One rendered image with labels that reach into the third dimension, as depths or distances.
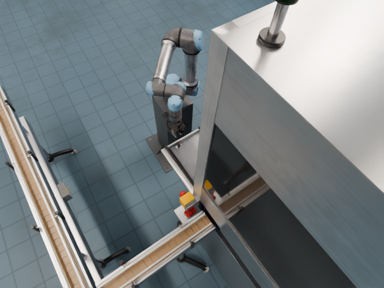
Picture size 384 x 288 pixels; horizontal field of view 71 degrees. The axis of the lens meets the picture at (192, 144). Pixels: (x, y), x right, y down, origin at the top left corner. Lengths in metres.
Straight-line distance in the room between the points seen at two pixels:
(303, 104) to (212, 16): 3.86
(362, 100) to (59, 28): 4.11
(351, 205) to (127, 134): 2.61
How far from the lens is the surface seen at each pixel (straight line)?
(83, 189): 2.83
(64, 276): 1.66
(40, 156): 2.46
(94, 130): 3.11
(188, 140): 1.88
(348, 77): 0.66
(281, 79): 0.59
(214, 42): 0.67
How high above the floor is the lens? 2.51
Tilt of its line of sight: 61 degrees down
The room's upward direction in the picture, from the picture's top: 4 degrees clockwise
